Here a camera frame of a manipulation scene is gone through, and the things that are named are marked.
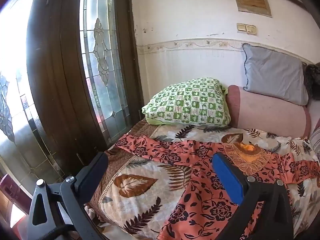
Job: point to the wide leaded glass door pane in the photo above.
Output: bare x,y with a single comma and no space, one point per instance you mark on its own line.
15,105

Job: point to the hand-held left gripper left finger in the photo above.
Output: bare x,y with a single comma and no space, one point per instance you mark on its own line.
93,172

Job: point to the narrow leaded glass panel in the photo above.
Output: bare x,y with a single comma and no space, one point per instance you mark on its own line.
105,55

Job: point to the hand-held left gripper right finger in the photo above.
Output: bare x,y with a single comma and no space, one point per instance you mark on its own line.
228,177

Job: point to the orange black floral garment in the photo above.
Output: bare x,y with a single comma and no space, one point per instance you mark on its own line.
200,155

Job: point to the grey pillow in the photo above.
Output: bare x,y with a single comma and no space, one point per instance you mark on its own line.
273,78

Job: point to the beige electrical panel cover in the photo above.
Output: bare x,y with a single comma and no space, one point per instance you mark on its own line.
251,1

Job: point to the green checked pillow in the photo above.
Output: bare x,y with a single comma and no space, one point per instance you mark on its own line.
187,102

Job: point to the gold double light switch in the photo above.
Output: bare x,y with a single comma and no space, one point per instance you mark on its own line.
246,28

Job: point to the pink sofa cushion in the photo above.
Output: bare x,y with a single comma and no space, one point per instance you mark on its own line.
267,115

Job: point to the leaf print blanket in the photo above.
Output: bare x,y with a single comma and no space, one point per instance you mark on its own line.
140,195

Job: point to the dark furry cushion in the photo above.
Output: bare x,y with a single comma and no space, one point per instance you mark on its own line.
312,80

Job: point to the wooden door with stained glass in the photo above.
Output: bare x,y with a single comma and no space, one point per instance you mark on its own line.
62,80

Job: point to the striped sofa cushion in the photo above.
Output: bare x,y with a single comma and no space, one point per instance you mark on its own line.
316,140

